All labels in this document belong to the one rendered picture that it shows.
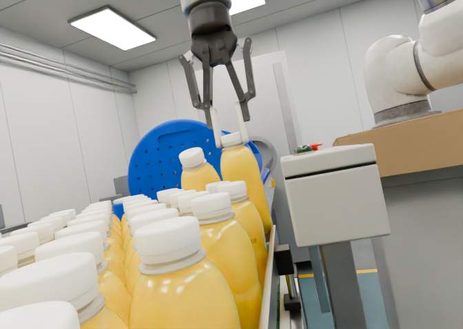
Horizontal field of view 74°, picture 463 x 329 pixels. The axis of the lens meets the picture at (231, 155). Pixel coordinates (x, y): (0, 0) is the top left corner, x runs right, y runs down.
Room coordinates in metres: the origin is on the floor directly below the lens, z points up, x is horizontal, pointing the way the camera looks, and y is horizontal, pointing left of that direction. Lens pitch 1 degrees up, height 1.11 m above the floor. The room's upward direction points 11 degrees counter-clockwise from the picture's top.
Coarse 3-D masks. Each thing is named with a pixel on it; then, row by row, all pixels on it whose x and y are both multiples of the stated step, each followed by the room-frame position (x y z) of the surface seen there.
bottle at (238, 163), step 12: (240, 144) 0.52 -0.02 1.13; (228, 156) 0.52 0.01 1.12; (240, 156) 0.51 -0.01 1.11; (252, 156) 0.52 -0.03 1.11; (228, 168) 0.51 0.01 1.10; (240, 168) 0.51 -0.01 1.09; (252, 168) 0.51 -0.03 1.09; (228, 180) 0.52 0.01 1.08; (240, 180) 0.51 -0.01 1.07; (252, 180) 0.51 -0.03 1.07; (252, 192) 0.51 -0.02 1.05; (264, 192) 0.53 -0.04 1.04; (264, 204) 0.53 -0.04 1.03; (264, 216) 0.52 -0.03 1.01; (264, 228) 0.52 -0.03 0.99
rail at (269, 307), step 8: (272, 232) 0.51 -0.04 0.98; (272, 240) 0.47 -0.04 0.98; (272, 248) 0.43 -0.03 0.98; (272, 256) 0.40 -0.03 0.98; (272, 264) 0.37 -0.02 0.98; (272, 272) 0.35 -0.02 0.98; (272, 280) 0.33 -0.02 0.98; (264, 288) 0.31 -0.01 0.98; (272, 288) 0.32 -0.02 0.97; (264, 296) 0.29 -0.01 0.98; (272, 296) 0.30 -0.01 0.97; (264, 304) 0.27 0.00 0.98; (272, 304) 0.29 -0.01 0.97; (264, 312) 0.26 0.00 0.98; (272, 312) 0.28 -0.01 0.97; (264, 320) 0.25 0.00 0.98; (272, 320) 0.27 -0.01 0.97; (264, 328) 0.24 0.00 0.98; (272, 328) 0.26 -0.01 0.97
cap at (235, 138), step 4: (236, 132) 0.52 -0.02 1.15; (240, 132) 0.53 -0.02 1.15; (224, 136) 0.52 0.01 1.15; (228, 136) 0.52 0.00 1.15; (232, 136) 0.52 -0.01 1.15; (236, 136) 0.52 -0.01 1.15; (240, 136) 0.52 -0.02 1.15; (220, 140) 0.53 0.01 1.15; (224, 140) 0.52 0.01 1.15; (228, 140) 0.52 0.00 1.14; (232, 140) 0.52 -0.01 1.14; (236, 140) 0.52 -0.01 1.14; (240, 140) 0.52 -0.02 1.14; (224, 144) 0.52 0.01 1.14; (228, 144) 0.52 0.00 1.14; (232, 144) 0.52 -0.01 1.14
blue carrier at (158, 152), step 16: (160, 128) 0.75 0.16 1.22; (176, 128) 0.74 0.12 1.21; (192, 128) 0.73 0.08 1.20; (208, 128) 0.73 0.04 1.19; (144, 144) 0.75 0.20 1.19; (160, 144) 0.75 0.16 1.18; (176, 144) 0.74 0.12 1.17; (192, 144) 0.73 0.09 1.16; (208, 144) 0.73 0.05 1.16; (144, 160) 0.75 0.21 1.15; (160, 160) 0.75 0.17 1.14; (176, 160) 0.74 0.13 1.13; (208, 160) 0.73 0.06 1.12; (256, 160) 1.23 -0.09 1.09; (128, 176) 0.76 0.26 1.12; (144, 176) 0.76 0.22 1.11; (160, 176) 0.75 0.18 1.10; (176, 176) 0.74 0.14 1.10; (144, 192) 0.76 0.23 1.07
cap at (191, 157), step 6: (186, 150) 0.51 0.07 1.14; (192, 150) 0.50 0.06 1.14; (198, 150) 0.49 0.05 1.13; (180, 156) 0.49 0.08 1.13; (186, 156) 0.48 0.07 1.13; (192, 156) 0.48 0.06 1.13; (198, 156) 0.48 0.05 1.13; (186, 162) 0.48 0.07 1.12; (192, 162) 0.48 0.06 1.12; (198, 162) 0.49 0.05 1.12
